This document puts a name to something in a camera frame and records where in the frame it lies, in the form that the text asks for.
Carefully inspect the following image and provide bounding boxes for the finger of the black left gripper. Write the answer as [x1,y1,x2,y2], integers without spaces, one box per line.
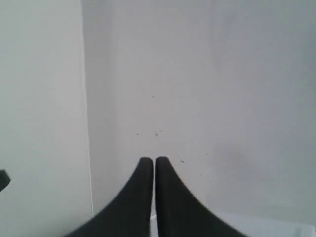
[0,170,11,192]

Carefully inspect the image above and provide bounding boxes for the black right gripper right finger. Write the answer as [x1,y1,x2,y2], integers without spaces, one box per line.
[155,157,245,237]

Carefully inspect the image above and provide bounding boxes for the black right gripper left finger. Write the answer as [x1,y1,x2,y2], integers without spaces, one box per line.
[67,157,153,237]

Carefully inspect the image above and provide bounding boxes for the white translucent drawer cabinet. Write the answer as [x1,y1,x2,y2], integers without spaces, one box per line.
[81,0,316,225]

